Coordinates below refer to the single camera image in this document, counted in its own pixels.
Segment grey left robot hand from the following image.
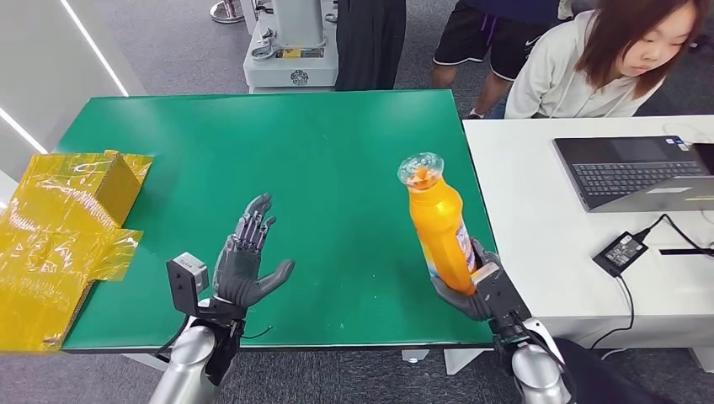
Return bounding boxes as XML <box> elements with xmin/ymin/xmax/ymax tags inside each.
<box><xmin>211</xmin><ymin>193</ymin><xmax>296</xmax><ymax>309</ymax></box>

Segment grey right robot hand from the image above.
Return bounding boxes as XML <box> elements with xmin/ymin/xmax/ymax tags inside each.
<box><xmin>430</xmin><ymin>237</ymin><xmax>504</xmax><ymax>323</ymax></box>

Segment orange detergent bottle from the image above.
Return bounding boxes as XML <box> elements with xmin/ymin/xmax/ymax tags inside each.
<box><xmin>397</xmin><ymin>151</ymin><xmax>478</xmax><ymax>296</ymax></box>

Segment black power adapter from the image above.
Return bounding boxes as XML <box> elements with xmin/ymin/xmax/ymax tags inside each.
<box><xmin>592</xmin><ymin>231</ymin><xmax>649</xmax><ymax>279</ymax></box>

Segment yellow taped cardboard box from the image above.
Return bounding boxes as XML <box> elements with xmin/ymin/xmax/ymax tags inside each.
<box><xmin>0</xmin><ymin>149</ymin><xmax>153</xmax><ymax>354</ymax></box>

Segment dark grey laptop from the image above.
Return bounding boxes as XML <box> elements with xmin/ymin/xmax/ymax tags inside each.
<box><xmin>551</xmin><ymin>135</ymin><xmax>714</xmax><ymax>214</ymax></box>

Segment white machine base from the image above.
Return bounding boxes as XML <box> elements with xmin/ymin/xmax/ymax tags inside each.
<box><xmin>242</xmin><ymin>0</ymin><xmax>341</xmax><ymax>94</ymax></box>

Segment person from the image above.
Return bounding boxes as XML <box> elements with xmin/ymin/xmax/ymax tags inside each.
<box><xmin>334</xmin><ymin>0</ymin><xmax>408</xmax><ymax>92</ymax></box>
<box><xmin>504</xmin><ymin>0</ymin><xmax>714</xmax><ymax>120</ymax></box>
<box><xmin>430</xmin><ymin>0</ymin><xmax>562</xmax><ymax>120</ymax></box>

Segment chrome stanchion base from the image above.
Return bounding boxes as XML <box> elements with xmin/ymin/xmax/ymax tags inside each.
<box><xmin>210</xmin><ymin>0</ymin><xmax>247</xmax><ymax>24</ymax></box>

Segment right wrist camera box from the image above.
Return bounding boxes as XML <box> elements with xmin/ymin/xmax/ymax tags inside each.
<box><xmin>471</xmin><ymin>262</ymin><xmax>532</xmax><ymax>330</ymax></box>

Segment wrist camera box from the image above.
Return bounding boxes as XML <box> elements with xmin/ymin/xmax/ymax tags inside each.
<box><xmin>166</xmin><ymin>252</ymin><xmax>210</xmax><ymax>318</ymax></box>
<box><xmin>471</xmin><ymin>262</ymin><xmax>532</xmax><ymax>330</ymax></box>

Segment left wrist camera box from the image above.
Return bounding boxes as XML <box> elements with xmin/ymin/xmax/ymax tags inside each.
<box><xmin>166</xmin><ymin>252</ymin><xmax>210</xmax><ymax>318</ymax></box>

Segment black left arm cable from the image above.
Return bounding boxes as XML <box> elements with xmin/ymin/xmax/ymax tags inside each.
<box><xmin>153</xmin><ymin>315</ymin><xmax>191</xmax><ymax>358</ymax></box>

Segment black mains power cable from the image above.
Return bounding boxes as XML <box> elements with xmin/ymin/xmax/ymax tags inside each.
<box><xmin>589</xmin><ymin>274</ymin><xmax>636</xmax><ymax>351</ymax></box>

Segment thin black adapter cable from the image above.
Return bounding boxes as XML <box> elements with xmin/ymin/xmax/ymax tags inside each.
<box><xmin>636</xmin><ymin>212</ymin><xmax>714</xmax><ymax>250</ymax></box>

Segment white wall light strip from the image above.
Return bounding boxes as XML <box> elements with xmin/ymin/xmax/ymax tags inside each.
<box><xmin>0</xmin><ymin>107</ymin><xmax>49</xmax><ymax>155</ymax></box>
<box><xmin>60</xmin><ymin>0</ymin><xmax>130</xmax><ymax>98</ymax></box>

